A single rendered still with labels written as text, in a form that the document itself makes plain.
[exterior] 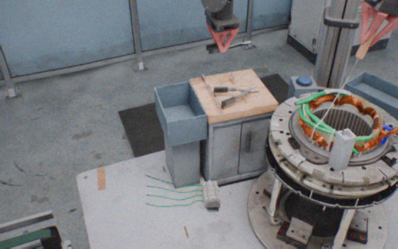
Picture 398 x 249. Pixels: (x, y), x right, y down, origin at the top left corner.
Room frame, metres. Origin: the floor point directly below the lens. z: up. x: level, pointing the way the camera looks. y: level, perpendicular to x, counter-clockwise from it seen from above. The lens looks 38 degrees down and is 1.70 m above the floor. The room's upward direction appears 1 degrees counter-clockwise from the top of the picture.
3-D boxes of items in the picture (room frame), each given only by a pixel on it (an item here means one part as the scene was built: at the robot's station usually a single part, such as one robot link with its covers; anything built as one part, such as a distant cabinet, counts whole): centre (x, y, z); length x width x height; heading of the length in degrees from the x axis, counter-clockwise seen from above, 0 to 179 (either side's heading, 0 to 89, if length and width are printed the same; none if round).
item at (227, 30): (0.95, -0.07, 1.22); 0.07 x 0.07 x 0.09; 17
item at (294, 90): (1.00, -0.33, 0.91); 0.07 x 0.07 x 0.25; 1
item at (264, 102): (0.91, -0.10, 1.05); 0.20 x 0.19 x 0.02; 106
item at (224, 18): (0.95, -0.06, 1.29); 0.10 x 0.07 x 0.07; 17
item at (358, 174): (0.70, -0.33, 1.09); 0.32 x 0.32 x 0.01
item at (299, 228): (0.60, -0.26, 0.85); 0.06 x 0.04 x 0.05; 58
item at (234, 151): (0.91, -0.10, 0.91); 0.19 x 0.19 x 0.26; 16
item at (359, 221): (0.64, -0.43, 0.83); 0.05 x 0.04 x 0.02; 160
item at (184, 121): (0.87, 0.05, 0.92); 0.17 x 0.11 x 0.28; 16
